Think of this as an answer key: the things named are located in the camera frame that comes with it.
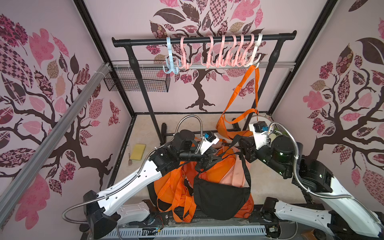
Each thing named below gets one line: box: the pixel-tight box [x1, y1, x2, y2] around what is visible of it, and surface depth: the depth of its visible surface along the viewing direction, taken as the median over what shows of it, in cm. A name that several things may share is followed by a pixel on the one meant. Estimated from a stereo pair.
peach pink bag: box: [219, 146, 251, 188], surface depth 79 cm
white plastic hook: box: [244, 33, 263, 68], surface depth 59 cm
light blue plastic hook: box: [163, 36, 181, 75], surface depth 56 cm
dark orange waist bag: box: [234, 193, 255, 219], surface depth 74 cm
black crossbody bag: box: [193, 134, 252, 220], surface depth 72 cm
